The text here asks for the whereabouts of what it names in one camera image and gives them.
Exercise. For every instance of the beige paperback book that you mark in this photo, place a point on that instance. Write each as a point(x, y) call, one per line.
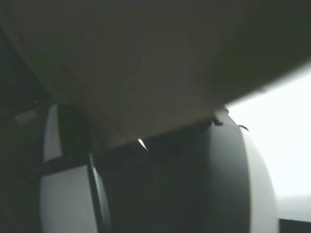
point(121, 72)

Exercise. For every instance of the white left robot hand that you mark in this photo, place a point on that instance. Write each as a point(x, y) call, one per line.
point(68, 194)

